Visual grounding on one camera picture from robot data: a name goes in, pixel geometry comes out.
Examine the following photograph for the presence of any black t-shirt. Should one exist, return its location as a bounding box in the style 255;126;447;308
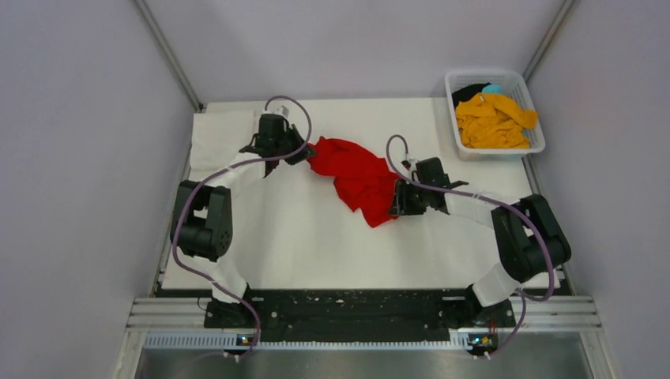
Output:
451;82;491;108

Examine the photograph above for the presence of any red t-shirt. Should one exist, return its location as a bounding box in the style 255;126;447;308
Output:
307;137;400;228

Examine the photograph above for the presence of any yellow t-shirt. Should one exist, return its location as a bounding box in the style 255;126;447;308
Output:
455;92;539;149

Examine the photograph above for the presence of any white slotted cable duct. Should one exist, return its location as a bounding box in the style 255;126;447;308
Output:
144;332;492;351

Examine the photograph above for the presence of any folded white t-shirt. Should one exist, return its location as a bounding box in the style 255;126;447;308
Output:
190;111;256;174

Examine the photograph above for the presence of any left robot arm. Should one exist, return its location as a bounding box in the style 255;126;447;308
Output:
170;111;315;326

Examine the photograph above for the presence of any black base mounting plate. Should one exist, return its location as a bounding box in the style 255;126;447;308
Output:
204;289;516;343

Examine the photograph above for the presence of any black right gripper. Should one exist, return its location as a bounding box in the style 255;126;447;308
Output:
389;178;431;216

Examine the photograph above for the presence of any aluminium corner post left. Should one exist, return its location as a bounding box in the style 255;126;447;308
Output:
130;0;204;113

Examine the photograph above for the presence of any light blue t-shirt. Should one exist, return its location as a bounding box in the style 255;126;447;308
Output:
481;84;503;94

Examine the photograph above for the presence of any aluminium corner post right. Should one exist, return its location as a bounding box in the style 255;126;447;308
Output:
522;0;580;82

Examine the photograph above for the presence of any white plastic laundry basket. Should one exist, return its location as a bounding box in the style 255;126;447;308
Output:
444;69;545;160

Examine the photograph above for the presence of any aluminium corner post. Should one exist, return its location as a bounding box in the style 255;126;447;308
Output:
522;0;580;82
130;0;204;113

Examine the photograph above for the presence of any aluminium front rail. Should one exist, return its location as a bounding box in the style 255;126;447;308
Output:
126;291;602;331

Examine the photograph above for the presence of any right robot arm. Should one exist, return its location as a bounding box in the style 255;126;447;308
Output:
389;157;572;325

